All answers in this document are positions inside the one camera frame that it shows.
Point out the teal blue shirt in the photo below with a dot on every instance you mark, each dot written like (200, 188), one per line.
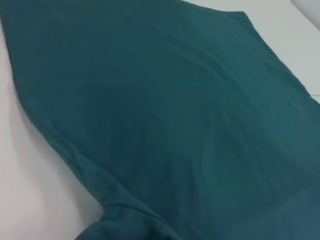
(160, 112)

